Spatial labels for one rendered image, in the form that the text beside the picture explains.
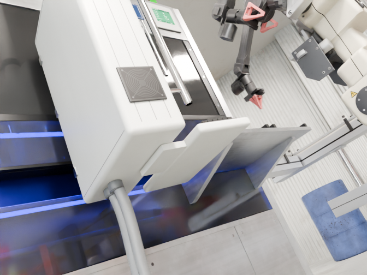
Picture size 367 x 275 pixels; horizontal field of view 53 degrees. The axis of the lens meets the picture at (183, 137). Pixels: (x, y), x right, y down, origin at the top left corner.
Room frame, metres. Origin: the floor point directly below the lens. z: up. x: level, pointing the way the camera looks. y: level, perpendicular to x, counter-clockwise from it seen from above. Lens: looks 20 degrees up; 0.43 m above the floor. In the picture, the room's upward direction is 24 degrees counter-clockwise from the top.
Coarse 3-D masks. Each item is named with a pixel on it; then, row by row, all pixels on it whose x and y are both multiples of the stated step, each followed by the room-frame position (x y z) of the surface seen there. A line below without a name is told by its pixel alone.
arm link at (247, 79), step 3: (246, 75) 1.79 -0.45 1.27; (249, 75) 1.80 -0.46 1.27; (243, 78) 1.80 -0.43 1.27; (246, 78) 1.79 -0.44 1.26; (249, 78) 1.79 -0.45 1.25; (240, 81) 1.84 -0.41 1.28; (243, 81) 1.80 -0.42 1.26; (246, 81) 1.79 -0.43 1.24; (249, 81) 1.79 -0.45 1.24; (252, 81) 1.80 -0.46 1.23; (240, 84) 1.83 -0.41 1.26; (243, 84) 1.81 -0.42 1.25; (246, 84) 1.80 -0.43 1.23; (243, 87) 1.84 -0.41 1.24
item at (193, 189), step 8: (232, 144) 1.43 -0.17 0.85; (224, 152) 1.44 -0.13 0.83; (216, 160) 1.47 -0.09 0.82; (208, 168) 1.50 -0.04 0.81; (216, 168) 1.51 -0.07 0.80; (200, 176) 1.54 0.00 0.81; (208, 176) 1.52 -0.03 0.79; (184, 184) 1.62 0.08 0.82; (192, 184) 1.59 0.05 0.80; (200, 184) 1.56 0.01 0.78; (192, 192) 1.60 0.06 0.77; (200, 192) 1.59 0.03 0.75; (192, 200) 1.61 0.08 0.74
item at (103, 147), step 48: (48, 0) 0.99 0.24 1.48; (96, 0) 0.86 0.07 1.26; (48, 48) 1.11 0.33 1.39; (96, 48) 0.83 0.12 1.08; (144, 48) 0.91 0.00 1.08; (96, 96) 0.91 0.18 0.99; (144, 96) 0.87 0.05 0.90; (96, 144) 1.00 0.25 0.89; (144, 144) 0.93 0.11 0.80; (96, 192) 1.14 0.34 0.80
